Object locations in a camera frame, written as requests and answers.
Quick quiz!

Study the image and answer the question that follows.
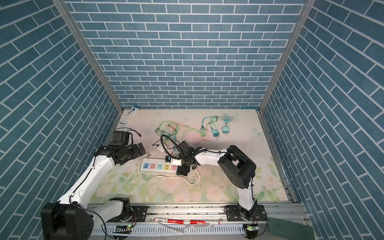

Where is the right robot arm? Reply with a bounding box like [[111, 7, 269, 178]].
[[175, 141, 268, 221]]

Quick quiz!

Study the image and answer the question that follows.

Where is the white charger adapter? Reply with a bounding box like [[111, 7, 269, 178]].
[[157, 145, 165, 153]]

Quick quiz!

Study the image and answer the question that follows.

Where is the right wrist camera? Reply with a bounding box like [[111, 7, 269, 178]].
[[165, 156, 182, 166]]

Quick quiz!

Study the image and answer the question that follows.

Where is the white power strip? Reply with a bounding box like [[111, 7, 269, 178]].
[[140, 158, 178, 174]]

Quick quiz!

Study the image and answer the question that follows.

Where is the green usb hub cable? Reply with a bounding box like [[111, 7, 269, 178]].
[[200, 113, 238, 137]]

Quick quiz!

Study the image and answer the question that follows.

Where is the dark green cloth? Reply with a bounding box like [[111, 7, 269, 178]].
[[268, 218, 316, 240]]

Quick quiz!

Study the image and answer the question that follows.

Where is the light green usb cable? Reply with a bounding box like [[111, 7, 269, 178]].
[[154, 120, 208, 142]]

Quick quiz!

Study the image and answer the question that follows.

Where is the blue white small box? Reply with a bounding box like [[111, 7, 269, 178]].
[[119, 106, 139, 125]]

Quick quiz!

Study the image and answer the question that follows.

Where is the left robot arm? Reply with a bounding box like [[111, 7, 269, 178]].
[[41, 128, 146, 240]]

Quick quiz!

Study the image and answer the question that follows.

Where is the teal plug adapter right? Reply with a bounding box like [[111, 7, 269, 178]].
[[223, 126, 229, 135]]

